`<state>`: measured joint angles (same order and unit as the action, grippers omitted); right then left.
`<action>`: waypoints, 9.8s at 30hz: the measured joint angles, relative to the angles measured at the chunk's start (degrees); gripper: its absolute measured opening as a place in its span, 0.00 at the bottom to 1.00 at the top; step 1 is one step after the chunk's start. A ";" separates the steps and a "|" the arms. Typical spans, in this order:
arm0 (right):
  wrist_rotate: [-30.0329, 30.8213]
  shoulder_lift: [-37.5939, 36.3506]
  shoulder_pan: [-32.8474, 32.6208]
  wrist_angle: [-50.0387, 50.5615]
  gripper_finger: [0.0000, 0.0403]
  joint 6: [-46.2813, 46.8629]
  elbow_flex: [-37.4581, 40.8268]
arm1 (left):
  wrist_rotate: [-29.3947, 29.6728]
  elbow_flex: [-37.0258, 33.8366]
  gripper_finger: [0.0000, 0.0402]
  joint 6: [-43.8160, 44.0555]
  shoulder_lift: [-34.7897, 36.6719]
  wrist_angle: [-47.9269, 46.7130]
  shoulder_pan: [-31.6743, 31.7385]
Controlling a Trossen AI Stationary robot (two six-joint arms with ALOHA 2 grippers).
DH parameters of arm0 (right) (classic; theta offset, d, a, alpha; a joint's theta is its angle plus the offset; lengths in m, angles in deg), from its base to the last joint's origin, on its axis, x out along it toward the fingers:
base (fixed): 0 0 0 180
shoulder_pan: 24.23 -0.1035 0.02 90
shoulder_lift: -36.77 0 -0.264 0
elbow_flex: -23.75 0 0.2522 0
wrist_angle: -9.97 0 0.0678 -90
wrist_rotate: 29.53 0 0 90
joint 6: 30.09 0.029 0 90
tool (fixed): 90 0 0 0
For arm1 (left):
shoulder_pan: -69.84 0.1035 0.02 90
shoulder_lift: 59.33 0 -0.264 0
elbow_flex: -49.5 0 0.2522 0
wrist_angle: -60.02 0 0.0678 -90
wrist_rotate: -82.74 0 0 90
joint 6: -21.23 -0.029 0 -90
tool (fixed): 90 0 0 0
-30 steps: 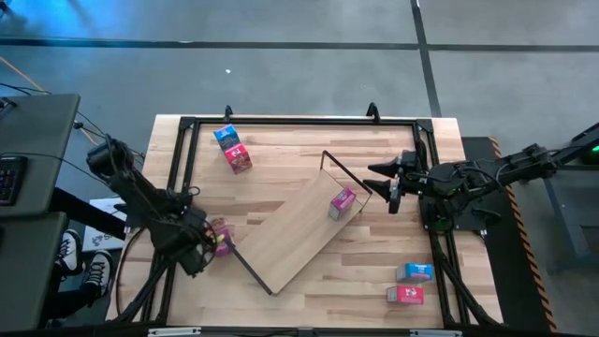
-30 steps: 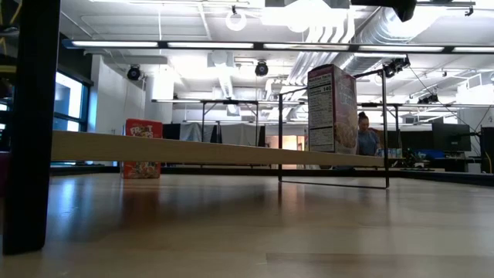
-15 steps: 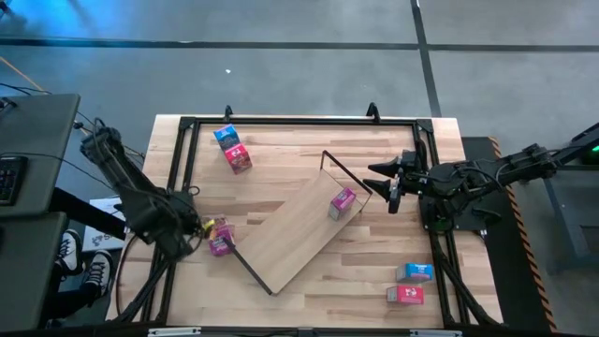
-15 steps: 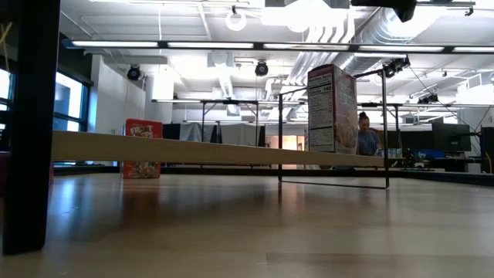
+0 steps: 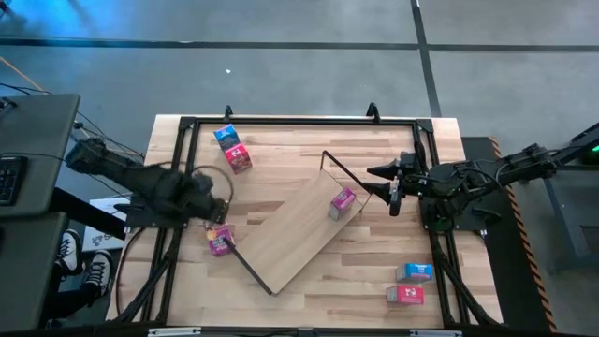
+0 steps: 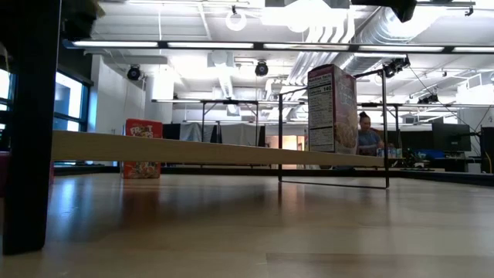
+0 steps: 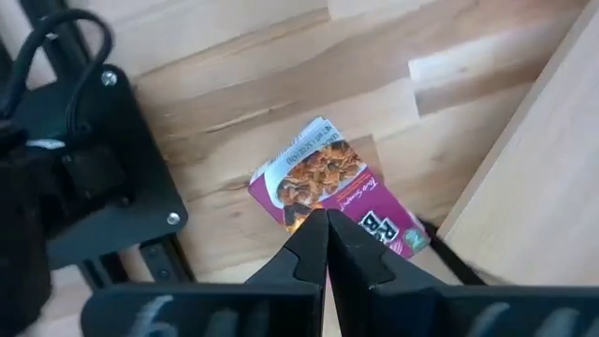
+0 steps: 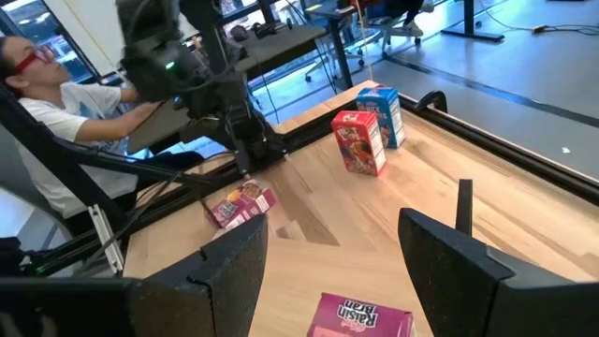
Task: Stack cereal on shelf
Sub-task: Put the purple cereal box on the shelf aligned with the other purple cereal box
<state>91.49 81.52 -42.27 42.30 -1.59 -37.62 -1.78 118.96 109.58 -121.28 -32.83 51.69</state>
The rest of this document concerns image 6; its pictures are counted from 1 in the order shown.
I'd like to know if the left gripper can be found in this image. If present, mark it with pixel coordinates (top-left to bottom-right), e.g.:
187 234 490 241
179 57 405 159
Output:
60 0 106 42

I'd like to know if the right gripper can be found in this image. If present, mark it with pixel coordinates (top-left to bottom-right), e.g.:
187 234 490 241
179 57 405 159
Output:
350 0 418 23

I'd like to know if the red cereal box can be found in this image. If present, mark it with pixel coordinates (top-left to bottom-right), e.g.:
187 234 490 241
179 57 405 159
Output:
121 118 164 180

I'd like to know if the window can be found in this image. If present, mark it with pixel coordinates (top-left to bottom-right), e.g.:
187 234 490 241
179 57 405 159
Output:
0 69 92 134

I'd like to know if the overhead light bar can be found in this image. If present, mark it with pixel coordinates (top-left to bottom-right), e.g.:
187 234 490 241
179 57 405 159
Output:
63 38 494 55

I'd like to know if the person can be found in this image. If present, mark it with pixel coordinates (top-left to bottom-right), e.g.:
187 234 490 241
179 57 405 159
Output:
357 110 386 158

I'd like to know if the black monitor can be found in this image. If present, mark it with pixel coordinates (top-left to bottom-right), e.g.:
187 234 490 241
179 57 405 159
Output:
431 122 472 153

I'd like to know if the blue bottle pack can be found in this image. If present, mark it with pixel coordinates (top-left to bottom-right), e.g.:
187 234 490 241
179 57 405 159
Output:
376 147 403 158

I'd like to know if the black cabinet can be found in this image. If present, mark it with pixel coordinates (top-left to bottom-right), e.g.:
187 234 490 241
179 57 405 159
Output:
480 126 494 174

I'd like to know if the grey cover sheet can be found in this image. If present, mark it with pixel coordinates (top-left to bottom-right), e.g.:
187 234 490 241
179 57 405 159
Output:
179 122 267 147

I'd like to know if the grey ceiling duct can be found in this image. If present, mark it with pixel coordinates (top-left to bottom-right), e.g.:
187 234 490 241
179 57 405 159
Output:
335 6 416 74

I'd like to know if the black camera on frame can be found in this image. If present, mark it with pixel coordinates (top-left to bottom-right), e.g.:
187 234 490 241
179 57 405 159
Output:
383 56 411 79

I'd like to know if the white ring lamp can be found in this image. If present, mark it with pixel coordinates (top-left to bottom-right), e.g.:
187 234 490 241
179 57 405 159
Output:
225 10 248 32

